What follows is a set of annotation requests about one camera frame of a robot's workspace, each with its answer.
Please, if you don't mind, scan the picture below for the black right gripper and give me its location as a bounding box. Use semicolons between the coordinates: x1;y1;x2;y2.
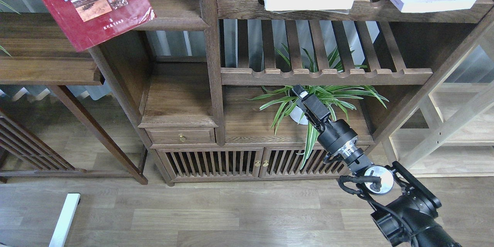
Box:
291;85;358;156

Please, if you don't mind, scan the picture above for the red book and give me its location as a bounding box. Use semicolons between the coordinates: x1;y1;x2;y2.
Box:
42;0;156;52

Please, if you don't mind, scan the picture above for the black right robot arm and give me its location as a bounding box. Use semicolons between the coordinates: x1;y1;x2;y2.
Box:
292;85;459;247

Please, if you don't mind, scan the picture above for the white plant pot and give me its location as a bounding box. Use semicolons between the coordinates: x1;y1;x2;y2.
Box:
289;90;309;125

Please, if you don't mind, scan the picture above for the green spider plant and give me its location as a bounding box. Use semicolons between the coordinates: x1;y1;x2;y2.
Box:
247;43;390;170

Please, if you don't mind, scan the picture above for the right slatted cabinet door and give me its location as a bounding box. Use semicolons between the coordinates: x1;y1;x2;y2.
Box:
259;146;350;180

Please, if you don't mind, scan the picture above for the slatted cabinet door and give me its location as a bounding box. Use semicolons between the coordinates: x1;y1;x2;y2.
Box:
157;147;264;183
259;146;350;180

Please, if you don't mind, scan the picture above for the dark wooden bookshelf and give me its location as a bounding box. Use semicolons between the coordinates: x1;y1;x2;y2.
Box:
89;0;493;186

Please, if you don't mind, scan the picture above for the left slatted cabinet door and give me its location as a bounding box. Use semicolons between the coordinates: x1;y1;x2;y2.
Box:
157;147;264;183

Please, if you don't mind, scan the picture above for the light wooden rack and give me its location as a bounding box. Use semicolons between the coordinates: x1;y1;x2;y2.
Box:
382;28;494;177

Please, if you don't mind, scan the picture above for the small wooden drawer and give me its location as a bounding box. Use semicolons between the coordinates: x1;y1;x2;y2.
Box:
145;129;215;144

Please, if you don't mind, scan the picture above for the white table leg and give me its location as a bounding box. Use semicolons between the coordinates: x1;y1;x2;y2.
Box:
48;193;81;247

